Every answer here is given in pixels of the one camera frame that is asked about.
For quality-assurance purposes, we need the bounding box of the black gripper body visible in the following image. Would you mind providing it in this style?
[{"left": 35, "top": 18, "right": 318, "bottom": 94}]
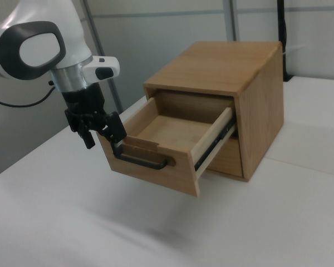
[{"left": 61, "top": 84, "right": 106, "bottom": 115}]

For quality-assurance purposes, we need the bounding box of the black metal drawer handle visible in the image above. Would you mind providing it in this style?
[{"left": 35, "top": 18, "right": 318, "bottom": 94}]
[{"left": 112, "top": 143, "right": 168, "bottom": 171}]

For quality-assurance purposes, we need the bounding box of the light wooden drawer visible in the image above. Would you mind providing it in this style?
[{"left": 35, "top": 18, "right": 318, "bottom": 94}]
[{"left": 99, "top": 90, "right": 237, "bottom": 197}]

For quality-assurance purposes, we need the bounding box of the black metal drawer slide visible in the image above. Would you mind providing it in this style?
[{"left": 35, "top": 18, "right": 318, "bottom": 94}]
[{"left": 194, "top": 118, "right": 237, "bottom": 172}]

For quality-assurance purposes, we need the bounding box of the light wooden cabinet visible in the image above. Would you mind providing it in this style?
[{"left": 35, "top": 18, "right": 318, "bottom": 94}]
[{"left": 143, "top": 41, "right": 284, "bottom": 183}]

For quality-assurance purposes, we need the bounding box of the grey aluminium partition post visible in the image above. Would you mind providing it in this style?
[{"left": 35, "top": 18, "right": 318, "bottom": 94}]
[
  {"left": 82, "top": 0, "right": 122, "bottom": 113},
  {"left": 223, "top": 0, "right": 240, "bottom": 42}
]

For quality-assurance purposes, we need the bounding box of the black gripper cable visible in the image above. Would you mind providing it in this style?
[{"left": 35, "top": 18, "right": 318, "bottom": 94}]
[{"left": 0, "top": 87, "right": 56, "bottom": 108}]

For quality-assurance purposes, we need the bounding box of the black camera stand pole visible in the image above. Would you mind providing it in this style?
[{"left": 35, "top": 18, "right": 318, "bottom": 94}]
[{"left": 276, "top": 0, "right": 293, "bottom": 83}]

